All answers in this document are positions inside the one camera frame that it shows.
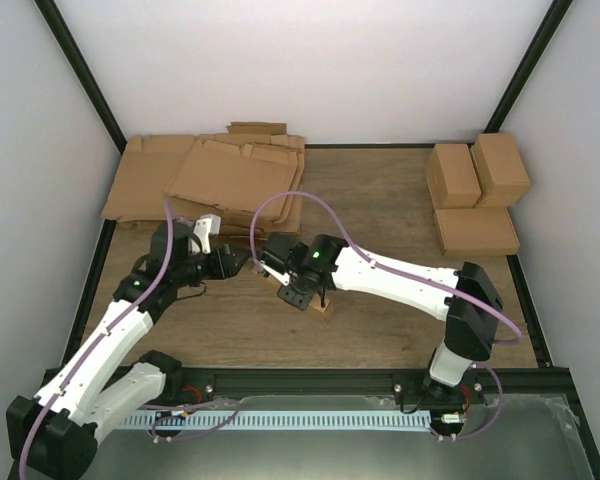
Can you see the brown cardboard box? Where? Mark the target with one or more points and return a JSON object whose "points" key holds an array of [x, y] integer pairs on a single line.
{"points": [[320, 309]]}

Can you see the right black frame post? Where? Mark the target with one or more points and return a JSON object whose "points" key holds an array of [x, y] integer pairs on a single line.
{"points": [[541, 39]]}

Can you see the light blue slotted cable duct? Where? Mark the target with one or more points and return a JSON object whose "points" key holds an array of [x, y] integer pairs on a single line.
{"points": [[382, 420]]}

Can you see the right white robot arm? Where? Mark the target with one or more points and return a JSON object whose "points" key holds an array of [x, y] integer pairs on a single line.
{"points": [[465, 300]]}

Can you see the folded cardboard box back left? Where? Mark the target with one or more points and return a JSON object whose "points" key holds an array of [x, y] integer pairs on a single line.
{"points": [[451, 177]]}

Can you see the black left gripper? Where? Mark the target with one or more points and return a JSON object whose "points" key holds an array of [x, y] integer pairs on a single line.
{"points": [[225, 261]]}

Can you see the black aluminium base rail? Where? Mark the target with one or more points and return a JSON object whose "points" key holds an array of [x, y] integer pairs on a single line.
{"points": [[245, 382]]}

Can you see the folded cardboard box back right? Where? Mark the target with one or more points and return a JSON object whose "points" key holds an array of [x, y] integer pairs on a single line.
{"points": [[501, 173]]}

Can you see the stack of flat cardboard sheets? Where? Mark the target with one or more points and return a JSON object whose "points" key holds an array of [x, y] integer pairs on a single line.
{"points": [[245, 175]]}

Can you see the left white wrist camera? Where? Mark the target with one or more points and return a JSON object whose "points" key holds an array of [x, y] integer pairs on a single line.
{"points": [[205, 227]]}

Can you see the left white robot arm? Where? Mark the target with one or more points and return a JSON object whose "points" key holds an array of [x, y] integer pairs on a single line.
{"points": [[57, 432]]}

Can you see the left black frame post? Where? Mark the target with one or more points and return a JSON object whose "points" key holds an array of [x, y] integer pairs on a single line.
{"points": [[63, 36]]}

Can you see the black frame post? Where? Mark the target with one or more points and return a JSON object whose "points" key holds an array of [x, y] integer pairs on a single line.
{"points": [[541, 39], [63, 36]]}

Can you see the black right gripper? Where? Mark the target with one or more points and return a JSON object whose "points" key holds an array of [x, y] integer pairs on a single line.
{"points": [[297, 299]]}

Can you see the folded cardboard box front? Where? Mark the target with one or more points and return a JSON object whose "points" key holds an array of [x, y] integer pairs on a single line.
{"points": [[476, 232]]}

